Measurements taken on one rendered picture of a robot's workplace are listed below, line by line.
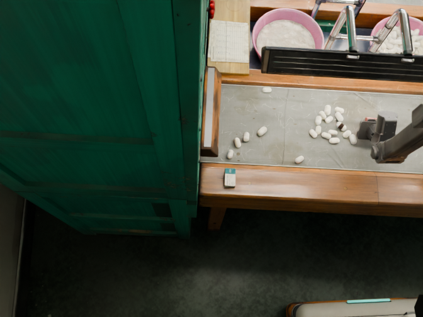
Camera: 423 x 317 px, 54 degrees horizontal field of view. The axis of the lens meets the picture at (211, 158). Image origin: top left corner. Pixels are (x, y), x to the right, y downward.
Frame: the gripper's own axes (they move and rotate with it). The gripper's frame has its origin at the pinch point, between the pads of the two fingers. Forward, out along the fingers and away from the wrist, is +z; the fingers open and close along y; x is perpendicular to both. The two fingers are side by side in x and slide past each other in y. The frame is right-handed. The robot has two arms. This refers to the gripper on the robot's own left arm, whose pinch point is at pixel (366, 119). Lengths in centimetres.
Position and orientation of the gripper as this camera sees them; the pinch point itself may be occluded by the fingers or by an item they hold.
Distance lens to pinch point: 157.4
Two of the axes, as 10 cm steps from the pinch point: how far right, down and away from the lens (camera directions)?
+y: -10.0, -0.7, 0.0
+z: 0.3, -5.0, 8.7
